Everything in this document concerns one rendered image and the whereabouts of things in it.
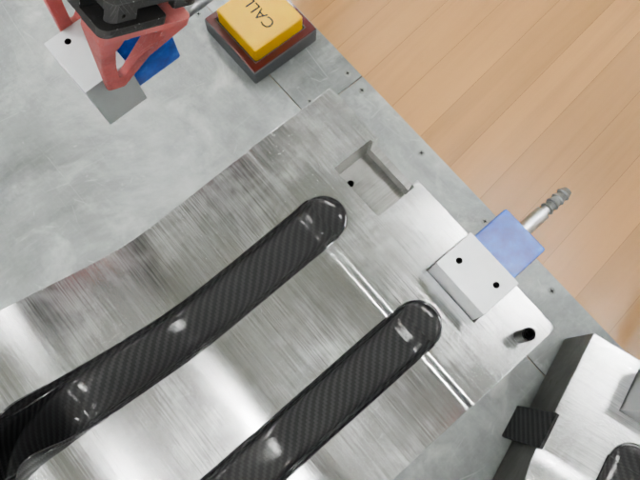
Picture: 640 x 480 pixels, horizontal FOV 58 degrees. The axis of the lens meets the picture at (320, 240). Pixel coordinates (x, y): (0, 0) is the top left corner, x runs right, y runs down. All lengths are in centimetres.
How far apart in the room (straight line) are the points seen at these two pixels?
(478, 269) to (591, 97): 29
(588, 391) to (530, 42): 36
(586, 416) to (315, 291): 23
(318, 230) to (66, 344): 20
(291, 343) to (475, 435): 19
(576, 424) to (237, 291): 28
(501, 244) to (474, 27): 28
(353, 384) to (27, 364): 22
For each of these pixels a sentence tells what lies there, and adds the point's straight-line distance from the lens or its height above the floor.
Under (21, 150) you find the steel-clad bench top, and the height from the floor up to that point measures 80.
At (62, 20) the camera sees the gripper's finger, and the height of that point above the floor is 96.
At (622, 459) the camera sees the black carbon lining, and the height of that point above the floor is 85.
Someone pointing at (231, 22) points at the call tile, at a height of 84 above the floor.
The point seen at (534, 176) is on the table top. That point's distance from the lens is 60.
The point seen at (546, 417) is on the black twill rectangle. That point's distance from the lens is 50.
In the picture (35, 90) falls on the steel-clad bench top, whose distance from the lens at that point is 65.
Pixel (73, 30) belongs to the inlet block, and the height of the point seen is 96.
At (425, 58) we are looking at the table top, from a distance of 63.
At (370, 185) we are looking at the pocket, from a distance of 49.
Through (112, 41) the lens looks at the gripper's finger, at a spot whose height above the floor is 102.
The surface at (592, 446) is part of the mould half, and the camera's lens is 52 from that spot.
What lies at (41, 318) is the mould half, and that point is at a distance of 44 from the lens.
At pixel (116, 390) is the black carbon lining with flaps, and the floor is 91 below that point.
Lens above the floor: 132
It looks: 75 degrees down
